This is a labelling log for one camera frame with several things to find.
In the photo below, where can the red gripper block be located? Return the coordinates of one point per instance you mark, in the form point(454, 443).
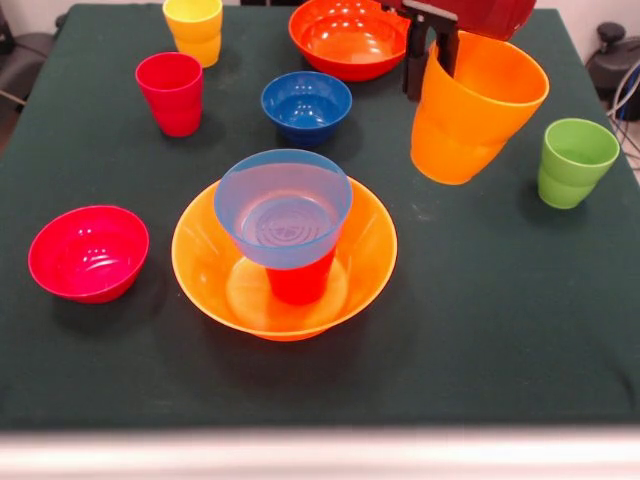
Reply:
point(485, 15)

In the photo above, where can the orange cup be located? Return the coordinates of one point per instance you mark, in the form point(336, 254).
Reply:
point(465, 130)

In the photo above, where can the dark blue bowl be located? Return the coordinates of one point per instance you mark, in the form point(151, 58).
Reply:
point(305, 110)

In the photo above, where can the light blue bowl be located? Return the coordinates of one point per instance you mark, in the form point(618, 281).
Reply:
point(270, 210)

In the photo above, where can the red-orange cup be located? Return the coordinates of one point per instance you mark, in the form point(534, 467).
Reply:
point(300, 285)

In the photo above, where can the large red-orange bowl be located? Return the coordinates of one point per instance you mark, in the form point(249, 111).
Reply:
point(345, 45)

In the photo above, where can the green cup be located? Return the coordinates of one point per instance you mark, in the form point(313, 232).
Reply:
point(575, 170)

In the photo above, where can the yellow cup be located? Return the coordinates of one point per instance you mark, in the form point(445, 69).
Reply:
point(195, 35)

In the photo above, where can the pink-red cup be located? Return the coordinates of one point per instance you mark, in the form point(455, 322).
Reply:
point(172, 100)

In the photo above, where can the large orange bowl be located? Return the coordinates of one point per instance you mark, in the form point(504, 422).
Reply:
point(200, 270)

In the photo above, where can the pink-red bowl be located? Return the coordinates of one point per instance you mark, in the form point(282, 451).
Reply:
point(90, 260)

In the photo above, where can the dark green tablecloth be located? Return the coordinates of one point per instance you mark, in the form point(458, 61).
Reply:
point(100, 350)

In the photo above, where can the dark grey pedestal base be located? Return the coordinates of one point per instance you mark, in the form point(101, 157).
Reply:
point(30, 50)
point(612, 60)

